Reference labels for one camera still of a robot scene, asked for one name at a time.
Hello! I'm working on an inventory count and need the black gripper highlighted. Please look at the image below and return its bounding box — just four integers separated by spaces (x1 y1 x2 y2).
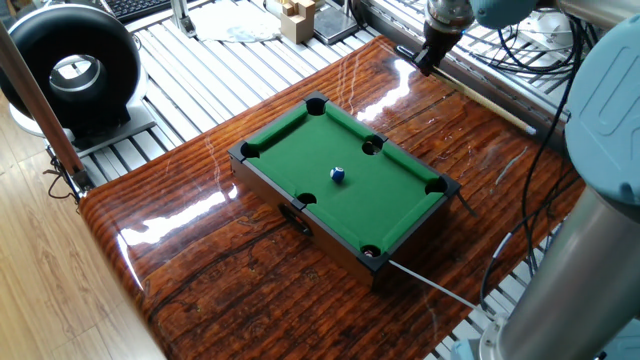
410 20 465 77

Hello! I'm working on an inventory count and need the black and wood pool cue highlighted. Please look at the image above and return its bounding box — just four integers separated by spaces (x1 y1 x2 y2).
395 44 538 137

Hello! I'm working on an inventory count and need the green mini pool table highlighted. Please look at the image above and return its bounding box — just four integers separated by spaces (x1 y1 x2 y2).
227 90 462 290

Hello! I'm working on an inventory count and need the grey square plate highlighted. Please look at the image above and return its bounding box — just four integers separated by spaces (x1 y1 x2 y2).
312 3 362 46

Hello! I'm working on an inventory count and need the wooden block puzzle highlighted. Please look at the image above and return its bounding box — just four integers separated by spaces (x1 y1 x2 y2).
278 0 317 45

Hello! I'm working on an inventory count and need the white cloth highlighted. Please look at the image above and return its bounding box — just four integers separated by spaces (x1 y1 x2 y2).
188 0 282 44

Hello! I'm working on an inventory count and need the white zip tie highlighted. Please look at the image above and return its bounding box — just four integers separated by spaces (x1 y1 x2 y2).
388 258 497 320

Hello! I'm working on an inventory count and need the black keyboard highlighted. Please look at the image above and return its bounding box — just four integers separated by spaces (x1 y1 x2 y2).
94 0 174 24

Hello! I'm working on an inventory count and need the black cable bundle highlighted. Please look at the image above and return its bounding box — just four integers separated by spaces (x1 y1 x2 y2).
472 14 596 314

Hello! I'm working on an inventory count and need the aluminium post foot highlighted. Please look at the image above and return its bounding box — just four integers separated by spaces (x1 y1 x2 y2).
168 0 198 39

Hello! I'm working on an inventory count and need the black ring-shaped device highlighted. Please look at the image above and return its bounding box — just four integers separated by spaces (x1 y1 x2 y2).
0 3 157 159

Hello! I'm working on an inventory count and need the metal corner bracket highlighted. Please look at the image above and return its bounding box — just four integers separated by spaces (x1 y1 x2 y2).
72 168 96 194

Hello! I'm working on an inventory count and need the short black cable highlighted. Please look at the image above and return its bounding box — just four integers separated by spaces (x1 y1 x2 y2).
42 155 81 202

